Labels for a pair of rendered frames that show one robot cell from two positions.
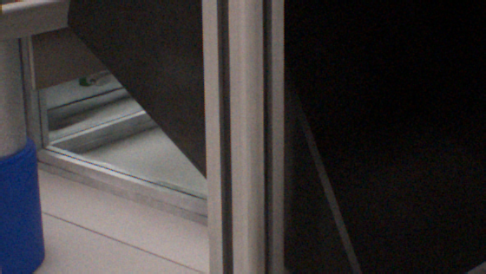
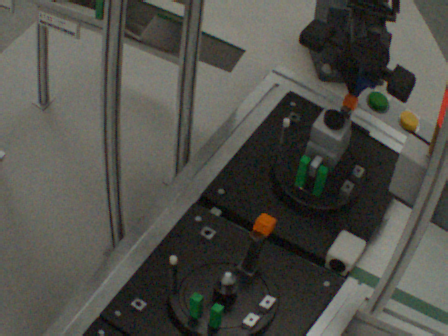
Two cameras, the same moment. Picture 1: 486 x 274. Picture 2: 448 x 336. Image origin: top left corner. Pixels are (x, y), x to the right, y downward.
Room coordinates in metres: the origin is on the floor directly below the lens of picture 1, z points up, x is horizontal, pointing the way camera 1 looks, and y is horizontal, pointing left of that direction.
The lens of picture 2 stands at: (0.44, 0.77, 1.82)
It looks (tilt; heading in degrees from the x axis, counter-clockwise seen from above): 50 degrees down; 257
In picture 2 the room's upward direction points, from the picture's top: 7 degrees clockwise
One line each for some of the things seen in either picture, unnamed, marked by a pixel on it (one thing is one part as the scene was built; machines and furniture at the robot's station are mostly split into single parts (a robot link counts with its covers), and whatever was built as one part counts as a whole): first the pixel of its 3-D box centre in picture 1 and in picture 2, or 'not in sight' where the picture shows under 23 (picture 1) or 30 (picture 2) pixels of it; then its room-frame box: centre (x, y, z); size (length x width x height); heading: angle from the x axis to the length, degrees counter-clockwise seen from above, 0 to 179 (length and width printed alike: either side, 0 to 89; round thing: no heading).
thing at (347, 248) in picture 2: not in sight; (344, 254); (0.13, 0.23, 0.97); 0.05 x 0.05 x 0.04; 50
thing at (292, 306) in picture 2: not in sight; (225, 290); (0.31, 0.29, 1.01); 0.24 x 0.24 x 0.13; 50
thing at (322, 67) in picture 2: not in sight; (349, 25); (-0.02, -0.28, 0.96); 0.15 x 0.15 x 0.20; 88
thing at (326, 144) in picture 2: not in sight; (328, 138); (0.15, 0.11, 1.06); 0.08 x 0.04 x 0.07; 50
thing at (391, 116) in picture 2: not in sight; (405, 134); (-0.06, -0.01, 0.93); 0.21 x 0.07 x 0.06; 140
